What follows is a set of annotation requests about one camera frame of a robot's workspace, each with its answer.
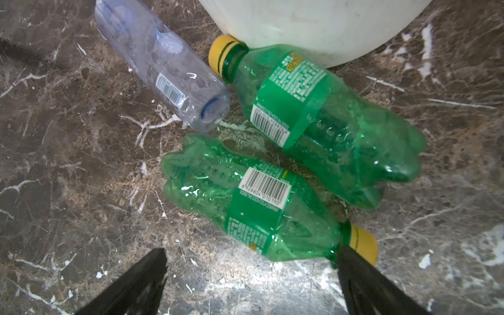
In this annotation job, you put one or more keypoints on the white waste bin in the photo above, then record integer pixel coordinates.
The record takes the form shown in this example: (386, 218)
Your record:
(329, 32)

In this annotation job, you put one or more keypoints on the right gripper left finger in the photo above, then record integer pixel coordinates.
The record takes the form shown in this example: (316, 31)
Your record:
(138, 291)

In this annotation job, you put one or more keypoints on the green bottle upper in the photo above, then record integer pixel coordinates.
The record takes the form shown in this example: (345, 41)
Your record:
(352, 146)

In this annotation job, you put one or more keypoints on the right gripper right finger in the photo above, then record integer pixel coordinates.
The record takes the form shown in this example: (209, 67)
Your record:
(367, 291)

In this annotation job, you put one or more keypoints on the green bottle yellow cap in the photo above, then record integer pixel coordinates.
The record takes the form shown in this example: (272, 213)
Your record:
(270, 210)

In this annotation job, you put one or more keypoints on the clear bottle purple tint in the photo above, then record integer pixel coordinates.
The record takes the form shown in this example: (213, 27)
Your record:
(164, 62)

